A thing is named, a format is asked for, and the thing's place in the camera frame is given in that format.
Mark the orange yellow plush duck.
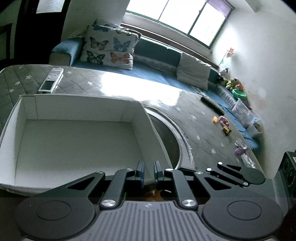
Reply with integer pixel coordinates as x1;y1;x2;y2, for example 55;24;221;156
145;189;171;202

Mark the white cardboard box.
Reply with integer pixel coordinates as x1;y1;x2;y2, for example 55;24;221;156
1;94;171;195

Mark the blue sofa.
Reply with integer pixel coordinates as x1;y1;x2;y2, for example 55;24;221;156
49;38;262;155

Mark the white quilted cushion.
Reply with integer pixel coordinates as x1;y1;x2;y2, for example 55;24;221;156
176;52;211;90

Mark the yellow toy truck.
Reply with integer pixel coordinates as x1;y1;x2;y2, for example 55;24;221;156
222;126;232;136

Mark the stuffed animals pile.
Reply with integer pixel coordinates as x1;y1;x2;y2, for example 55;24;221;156
220;68;243;91

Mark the purple small toy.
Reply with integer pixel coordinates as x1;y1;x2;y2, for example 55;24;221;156
234;139;248;155

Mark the dark wooden door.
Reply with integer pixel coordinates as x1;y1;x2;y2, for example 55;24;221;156
14;1;71;64

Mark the pink plush toy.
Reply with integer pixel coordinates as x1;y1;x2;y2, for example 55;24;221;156
218;115;230;128

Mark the butterfly print pillow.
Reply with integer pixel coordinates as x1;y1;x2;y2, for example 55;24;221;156
80;19;142;70

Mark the clear plastic storage box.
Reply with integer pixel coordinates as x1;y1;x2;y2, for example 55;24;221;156
231;99;255;128

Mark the window with green frame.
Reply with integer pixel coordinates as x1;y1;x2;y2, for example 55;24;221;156
126;0;234;48

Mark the silver remote control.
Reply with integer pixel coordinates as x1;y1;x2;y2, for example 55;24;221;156
38;67;64;94

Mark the green plastic bowl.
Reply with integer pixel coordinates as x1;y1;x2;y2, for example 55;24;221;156
232;89;247;100

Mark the black remote control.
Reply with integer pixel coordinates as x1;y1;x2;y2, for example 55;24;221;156
201;96;225;116

